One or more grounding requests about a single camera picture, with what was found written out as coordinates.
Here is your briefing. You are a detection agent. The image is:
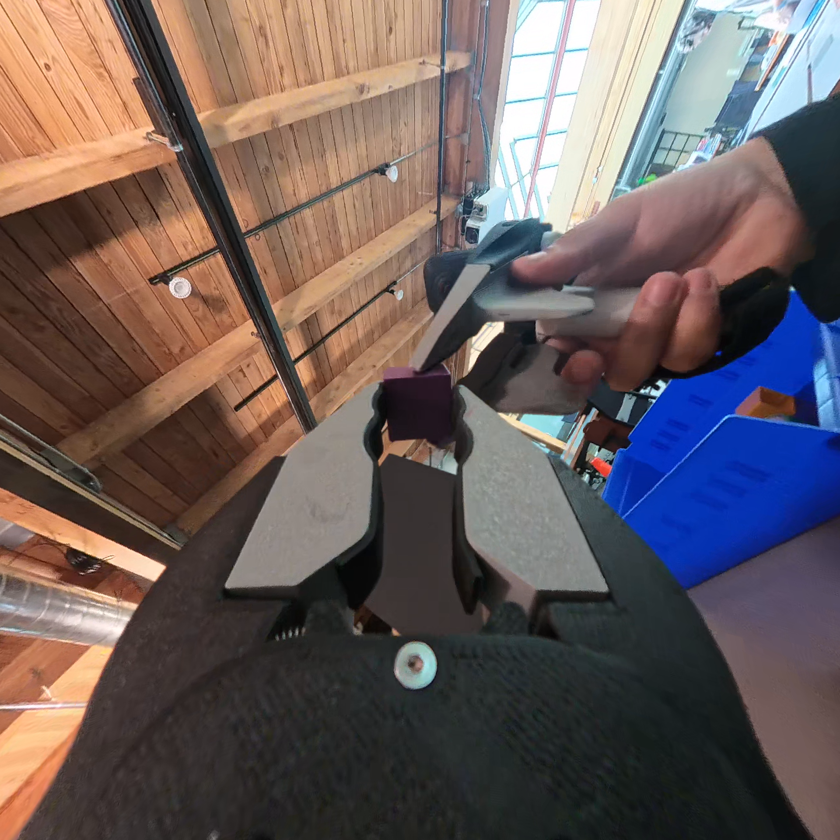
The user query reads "black ceiling rail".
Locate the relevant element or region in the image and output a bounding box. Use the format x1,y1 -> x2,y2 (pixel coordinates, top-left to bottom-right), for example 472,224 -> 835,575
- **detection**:
108,0 -> 319,434

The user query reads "purple block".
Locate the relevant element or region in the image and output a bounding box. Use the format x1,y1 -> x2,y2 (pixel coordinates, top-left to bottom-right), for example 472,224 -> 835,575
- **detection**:
382,365 -> 455,445

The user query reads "ceiling projector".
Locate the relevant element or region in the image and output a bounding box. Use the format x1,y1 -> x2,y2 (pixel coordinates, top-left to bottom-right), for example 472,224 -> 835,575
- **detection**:
461,187 -> 509,245

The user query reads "orange plastic part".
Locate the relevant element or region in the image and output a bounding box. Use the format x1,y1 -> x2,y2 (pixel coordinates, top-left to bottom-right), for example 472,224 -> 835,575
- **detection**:
736,387 -> 797,421

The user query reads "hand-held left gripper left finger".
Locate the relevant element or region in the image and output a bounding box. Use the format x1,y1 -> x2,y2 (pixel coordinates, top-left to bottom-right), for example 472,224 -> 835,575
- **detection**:
225,382 -> 385,608

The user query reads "person's right hand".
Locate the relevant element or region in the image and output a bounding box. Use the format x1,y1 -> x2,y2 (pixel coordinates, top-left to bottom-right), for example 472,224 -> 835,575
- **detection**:
511,136 -> 811,392

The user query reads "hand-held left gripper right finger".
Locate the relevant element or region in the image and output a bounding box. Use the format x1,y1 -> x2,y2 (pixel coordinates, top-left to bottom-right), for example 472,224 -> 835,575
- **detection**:
453,385 -> 611,616

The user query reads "person's right forearm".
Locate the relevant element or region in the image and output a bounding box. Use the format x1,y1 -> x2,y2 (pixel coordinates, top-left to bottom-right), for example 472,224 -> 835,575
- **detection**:
753,97 -> 840,324

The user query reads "blue plastic bin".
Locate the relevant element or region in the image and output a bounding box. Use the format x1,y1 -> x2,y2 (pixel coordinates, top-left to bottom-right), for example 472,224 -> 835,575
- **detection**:
602,292 -> 840,589

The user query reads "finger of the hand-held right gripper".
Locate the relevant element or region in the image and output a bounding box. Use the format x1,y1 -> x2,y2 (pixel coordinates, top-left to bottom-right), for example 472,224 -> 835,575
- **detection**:
457,333 -> 595,416
411,262 -> 492,373

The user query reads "silver ventilation duct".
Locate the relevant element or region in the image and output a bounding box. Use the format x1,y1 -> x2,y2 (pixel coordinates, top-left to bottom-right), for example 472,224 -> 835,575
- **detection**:
0,570 -> 139,648

